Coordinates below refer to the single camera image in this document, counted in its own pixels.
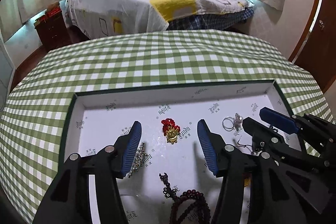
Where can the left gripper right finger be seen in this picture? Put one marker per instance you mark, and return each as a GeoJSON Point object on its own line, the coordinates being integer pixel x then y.
{"type": "Point", "coordinates": [272, 199]}

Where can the red flower gold charm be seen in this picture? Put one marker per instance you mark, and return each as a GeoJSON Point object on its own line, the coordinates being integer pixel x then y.
{"type": "Point", "coordinates": [170, 130]}

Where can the red boxes on nightstand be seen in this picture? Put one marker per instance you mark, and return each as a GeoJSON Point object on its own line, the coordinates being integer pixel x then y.
{"type": "Point", "coordinates": [53, 9]}

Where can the bed with patterned sheet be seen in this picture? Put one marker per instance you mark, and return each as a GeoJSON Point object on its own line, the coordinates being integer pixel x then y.
{"type": "Point", "coordinates": [102, 18]}

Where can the brown wooden door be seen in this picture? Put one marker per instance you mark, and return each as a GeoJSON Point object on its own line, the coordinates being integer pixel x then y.
{"type": "Point", "coordinates": [315, 51]}

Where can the green jewelry tray box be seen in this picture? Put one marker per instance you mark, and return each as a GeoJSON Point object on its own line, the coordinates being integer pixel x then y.
{"type": "Point", "coordinates": [97, 119]}

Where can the green checkered tablecloth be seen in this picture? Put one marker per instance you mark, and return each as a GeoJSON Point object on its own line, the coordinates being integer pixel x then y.
{"type": "Point", "coordinates": [35, 111]}

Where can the dark wooden nightstand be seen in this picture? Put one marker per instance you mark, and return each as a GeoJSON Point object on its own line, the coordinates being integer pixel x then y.
{"type": "Point", "coordinates": [52, 31]}

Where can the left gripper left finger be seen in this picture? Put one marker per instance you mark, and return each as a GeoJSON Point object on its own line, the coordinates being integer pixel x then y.
{"type": "Point", "coordinates": [67, 198]}

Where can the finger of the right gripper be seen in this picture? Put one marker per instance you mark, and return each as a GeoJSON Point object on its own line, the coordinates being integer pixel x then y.
{"type": "Point", "coordinates": [262, 136]}
{"type": "Point", "coordinates": [278, 120]}

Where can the frosted glass wardrobe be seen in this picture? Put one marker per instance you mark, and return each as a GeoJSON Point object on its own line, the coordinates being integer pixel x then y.
{"type": "Point", "coordinates": [7, 71]}

